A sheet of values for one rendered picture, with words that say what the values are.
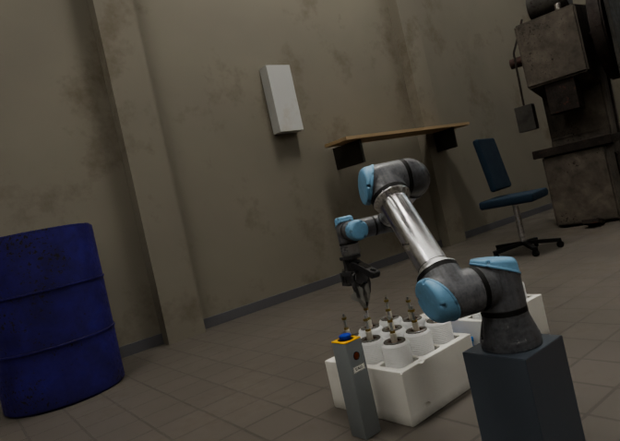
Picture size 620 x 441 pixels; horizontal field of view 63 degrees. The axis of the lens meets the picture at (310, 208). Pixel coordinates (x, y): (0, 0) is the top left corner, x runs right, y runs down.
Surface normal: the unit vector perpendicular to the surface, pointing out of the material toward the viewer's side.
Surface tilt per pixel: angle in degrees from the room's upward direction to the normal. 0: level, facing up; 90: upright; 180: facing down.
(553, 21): 92
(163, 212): 90
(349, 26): 90
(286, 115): 90
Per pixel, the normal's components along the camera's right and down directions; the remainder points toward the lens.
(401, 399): -0.76, 0.17
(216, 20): 0.58, -0.13
